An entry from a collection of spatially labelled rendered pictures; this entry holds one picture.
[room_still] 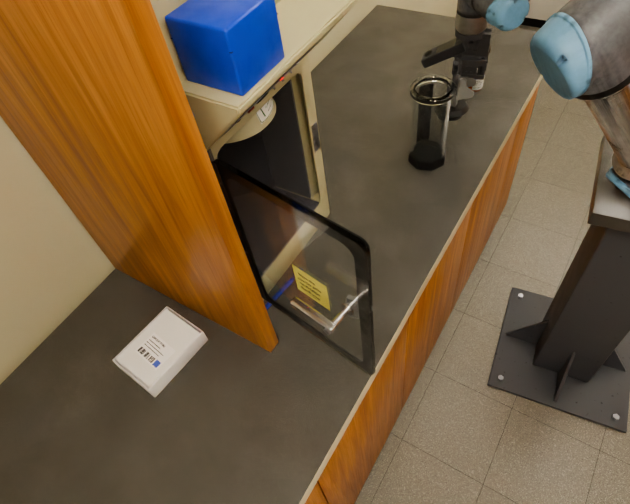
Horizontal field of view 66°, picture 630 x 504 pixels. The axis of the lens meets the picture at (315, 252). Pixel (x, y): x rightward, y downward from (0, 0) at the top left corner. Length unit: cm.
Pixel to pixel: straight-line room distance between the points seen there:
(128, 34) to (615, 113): 74
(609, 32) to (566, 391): 152
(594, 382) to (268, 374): 143
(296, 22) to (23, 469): 96
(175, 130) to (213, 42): 12
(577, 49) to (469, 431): 147
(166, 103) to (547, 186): 236
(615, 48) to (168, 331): 94
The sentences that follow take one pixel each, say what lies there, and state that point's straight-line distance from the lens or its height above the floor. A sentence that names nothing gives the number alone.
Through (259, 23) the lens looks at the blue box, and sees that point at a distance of 67.
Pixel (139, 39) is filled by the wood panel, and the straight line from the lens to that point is 56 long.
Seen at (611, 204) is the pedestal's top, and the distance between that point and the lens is 137.
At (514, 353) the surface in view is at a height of 1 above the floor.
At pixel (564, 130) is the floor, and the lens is 312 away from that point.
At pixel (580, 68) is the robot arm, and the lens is 82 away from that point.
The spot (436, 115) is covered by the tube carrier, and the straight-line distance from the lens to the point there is 125.
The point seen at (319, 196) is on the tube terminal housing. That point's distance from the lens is 121.
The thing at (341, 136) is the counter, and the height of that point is 94.
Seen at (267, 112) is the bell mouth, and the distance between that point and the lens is 94.
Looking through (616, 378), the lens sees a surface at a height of 2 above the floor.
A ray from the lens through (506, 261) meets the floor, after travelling 239.
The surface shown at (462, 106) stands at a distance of 146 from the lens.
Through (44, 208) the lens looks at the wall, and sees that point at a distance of 119.
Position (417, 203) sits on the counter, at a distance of 127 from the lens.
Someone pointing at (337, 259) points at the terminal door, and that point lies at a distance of 68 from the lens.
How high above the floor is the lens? 187
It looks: 52 degrees down
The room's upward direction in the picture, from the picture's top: 11 degrees counter-clockwise
